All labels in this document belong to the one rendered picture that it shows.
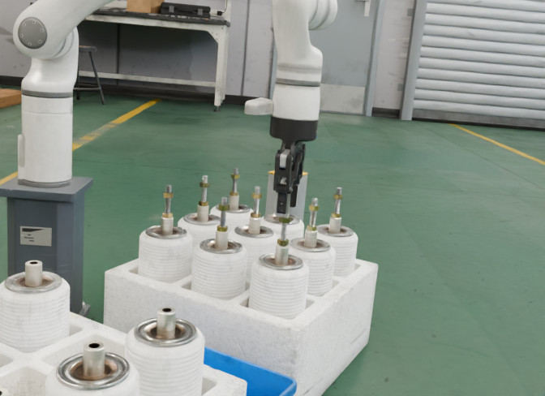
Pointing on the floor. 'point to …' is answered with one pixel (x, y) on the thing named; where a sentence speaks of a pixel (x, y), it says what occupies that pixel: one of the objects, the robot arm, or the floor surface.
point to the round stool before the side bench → (94, 73)
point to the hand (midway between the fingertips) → (286, 203)
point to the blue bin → (251, 375)
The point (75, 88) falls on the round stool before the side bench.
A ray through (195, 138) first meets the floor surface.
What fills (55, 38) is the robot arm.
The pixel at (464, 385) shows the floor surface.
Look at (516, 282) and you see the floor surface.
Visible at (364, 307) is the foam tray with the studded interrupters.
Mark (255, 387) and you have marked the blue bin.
